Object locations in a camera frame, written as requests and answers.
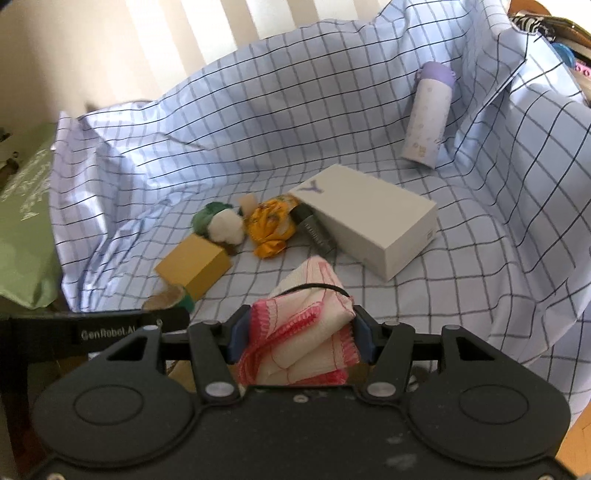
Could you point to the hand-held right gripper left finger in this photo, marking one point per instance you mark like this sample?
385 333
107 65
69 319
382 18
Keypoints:
238 333

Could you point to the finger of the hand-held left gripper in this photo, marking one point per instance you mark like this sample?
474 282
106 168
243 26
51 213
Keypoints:
174 319

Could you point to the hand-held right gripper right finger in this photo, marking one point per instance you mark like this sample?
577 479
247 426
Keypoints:
364 337

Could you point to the small round plush toy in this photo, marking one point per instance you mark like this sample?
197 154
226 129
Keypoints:
161 297

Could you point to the white cloth with pink edging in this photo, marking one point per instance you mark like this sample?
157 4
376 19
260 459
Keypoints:
300 344

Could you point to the white plush toy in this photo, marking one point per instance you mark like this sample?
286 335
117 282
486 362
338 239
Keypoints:
226 227

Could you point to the yellow patterned pouch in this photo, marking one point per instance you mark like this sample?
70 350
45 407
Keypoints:
268 222

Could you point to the dark cylindrical tube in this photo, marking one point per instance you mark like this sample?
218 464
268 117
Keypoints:
315 229

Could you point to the small cream soft piece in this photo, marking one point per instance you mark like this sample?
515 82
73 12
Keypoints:
248 203

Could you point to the mustard yellow box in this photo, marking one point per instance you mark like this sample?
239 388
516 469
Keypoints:
194 264

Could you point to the green printed bag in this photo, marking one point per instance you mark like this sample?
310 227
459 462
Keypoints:
23 230

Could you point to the white rectangular box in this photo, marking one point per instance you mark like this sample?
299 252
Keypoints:
369 217

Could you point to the blue checked bed sheet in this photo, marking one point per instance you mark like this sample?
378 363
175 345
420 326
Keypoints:
323 115

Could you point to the white bottle with purple lid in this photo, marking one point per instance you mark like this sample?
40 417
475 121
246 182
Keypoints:
427 120

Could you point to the white vertical slats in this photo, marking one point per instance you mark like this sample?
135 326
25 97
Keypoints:
217 27

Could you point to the pink plastic toy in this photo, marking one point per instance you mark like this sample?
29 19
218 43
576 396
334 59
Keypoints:
584 70

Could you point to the blue round container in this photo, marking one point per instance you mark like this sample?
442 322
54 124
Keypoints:
564 54

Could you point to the black and white striped pouch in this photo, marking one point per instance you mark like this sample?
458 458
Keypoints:
531 24

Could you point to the brown wooden chair back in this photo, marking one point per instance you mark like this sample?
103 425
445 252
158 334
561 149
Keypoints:
524 7

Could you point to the brown wallet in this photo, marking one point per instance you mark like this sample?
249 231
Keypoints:
570 28

